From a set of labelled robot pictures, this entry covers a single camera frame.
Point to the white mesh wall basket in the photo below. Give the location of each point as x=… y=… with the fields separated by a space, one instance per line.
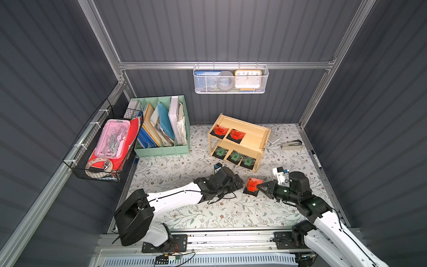
x=232 y=68

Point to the red tea bag bottom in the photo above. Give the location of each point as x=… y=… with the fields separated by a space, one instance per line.
x=236 y=136

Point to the red folder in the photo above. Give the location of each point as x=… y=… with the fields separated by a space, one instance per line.
x=131 y=138

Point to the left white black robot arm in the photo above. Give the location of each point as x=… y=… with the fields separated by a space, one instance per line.
x=135 y=218

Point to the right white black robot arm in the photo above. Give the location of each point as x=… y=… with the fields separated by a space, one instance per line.
x=322 y=231

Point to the grey tape roll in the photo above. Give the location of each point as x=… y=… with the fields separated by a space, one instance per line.
x=225 y=81

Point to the black wire basket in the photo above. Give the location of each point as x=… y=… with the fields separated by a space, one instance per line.
x=77 y=162

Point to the white calculator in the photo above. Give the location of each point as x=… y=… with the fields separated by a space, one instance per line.
x=273 y=138

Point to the green file organizer box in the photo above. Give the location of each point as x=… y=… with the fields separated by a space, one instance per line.
x=151 y=140

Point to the grey stapler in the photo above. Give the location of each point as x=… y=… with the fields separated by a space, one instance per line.
x=292 y=145

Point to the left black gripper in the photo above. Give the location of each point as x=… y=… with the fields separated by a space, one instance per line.
x=225 y=179

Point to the blue box in basket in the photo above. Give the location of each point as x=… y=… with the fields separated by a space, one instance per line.
x=206 y=80

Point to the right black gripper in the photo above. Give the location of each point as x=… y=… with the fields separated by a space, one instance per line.
x=270 y=191

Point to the yellow white clock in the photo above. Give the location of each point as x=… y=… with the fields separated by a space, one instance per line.
x=248 y=79

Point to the wooden two-tier shelf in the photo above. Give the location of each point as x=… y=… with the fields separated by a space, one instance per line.
x=252 y=145

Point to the green tea bag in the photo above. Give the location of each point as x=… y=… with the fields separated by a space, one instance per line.
x=235 y=157
x=220 y=152
x=248 y=162

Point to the clear tape roll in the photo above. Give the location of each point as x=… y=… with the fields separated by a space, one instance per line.
x=103 y=164

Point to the pink plastic tool case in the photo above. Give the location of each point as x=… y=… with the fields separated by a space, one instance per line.
x=112 y=140

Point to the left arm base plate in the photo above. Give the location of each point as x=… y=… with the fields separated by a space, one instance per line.
x=177 y=244

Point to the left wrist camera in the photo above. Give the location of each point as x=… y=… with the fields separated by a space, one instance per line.
x=217 y=167

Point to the black marker pen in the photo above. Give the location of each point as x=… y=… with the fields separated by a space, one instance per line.
x=316 y=159

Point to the red tea bag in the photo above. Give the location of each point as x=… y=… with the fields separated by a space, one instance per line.
x=219 y=131
x=236 y=136
x=251 y=187

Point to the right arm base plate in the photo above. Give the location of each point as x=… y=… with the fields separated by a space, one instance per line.
x=288 y=240

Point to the white binder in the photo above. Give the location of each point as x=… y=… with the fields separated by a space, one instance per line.
x=174 y=117

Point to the teal folder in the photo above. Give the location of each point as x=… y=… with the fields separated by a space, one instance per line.
x=164 y=121

